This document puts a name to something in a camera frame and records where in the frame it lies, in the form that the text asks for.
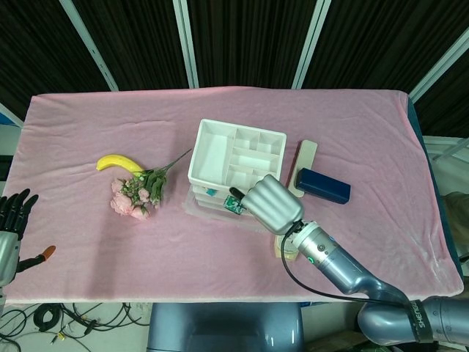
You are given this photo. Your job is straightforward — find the white metal rack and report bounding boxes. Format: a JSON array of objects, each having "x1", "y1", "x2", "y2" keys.
[{"x1": 423, "y1": 135, "x2": 469, "y2": 173}]

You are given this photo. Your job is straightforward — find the white drawer organizer box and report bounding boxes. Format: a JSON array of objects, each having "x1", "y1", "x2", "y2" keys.
[{"x1": 187, "y1": 117, "x2": 287, "y2": 221}]

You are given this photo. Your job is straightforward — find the black curtain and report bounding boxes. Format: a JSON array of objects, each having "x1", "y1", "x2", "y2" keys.
[{"x1": 0, "y1": 0, "x2": 469, "y2": 137}]

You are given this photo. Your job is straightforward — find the clear plastic drawer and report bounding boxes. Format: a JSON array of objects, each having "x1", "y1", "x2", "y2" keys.
[{"x1": 182, "y1": 186, "x2": 265, "y2": 232}]

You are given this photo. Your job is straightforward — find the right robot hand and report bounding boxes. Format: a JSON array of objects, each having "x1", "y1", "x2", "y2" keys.
[{"x1": 229, "y1": 175, "x2": 305, "y2": 235}]

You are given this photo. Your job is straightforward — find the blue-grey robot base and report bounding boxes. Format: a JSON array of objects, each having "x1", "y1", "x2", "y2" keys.
[{"x1": 147, "y1": 302, "x2": 305, "y2": 352}]

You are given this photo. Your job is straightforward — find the black coiled floor cable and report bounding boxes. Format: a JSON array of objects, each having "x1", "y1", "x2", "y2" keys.
[{"x1": 34, "y1": 303, "x2": 64, "y2": 333}]

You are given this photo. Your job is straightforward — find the black floor cable tangle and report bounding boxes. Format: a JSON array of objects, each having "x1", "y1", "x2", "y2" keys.
[{"x1": 0, "y1": 302, "x2": 147, "y2": 349}]

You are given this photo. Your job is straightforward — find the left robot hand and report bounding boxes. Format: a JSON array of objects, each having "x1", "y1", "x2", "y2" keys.
[{"x1": 0, "y1": 188, "x2": 56, "y2": 286}]

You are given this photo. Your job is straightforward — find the pink artificial flower bouquet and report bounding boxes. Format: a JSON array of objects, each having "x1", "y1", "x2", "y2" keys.
[{"x1": 110, "y1": 148, "x2": 193, "y2": 221}]

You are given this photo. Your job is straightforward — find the teal patterned card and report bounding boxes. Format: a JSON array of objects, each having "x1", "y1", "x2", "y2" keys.
[{"x1": 223, "y1": 195, "x2": 245, "y2": 216}]

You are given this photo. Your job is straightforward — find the yellow banana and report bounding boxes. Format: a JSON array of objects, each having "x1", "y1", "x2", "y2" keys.
[{"x1": 95, "y1": 154, "x2": 146, "y2": 176}]

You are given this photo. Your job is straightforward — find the cream squeeze sauce bottle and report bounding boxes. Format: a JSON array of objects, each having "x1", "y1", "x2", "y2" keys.
[{"x1": 273, "y1": 233, "x2": 302, "y2": 263}]

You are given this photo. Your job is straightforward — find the beige flat board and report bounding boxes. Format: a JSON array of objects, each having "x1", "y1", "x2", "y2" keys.
[{"x1": 287, "y1": 139, "x2": 319, "y2": 199}]

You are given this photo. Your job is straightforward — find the white aluminium frame post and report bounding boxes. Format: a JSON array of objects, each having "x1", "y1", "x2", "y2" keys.
[
  {"x1": 291, "y1": 0, "x2": 333, "y2": 89},
  {"x1": 409, "y1": 34, "x2": 469, "y2": 103},
  {"x1": 0, "y1": 102, "x2": 25, "y2": 128},
  {"x1": 60, "y1": 0, "x2": 119, "y2": 92},
  {"x1": 172, "y1": 0, "x2": 200, "y2": 89}
]

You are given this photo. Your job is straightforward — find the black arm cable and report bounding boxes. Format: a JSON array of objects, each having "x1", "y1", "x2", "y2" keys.
[{"x1": 280, "y1": 223, "x2": 410, "y2": 307}]

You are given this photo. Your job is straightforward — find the navy blue rectangular case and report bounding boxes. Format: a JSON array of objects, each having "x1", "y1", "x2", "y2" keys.
[{"x1": 295, "y1": 167, "x2": 352, "y2": 205}]

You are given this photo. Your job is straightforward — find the pink tablecloth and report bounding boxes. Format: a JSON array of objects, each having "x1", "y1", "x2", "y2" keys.
[{"x1": 1, "y1": 86, "x2": 465, "y2": 305}]

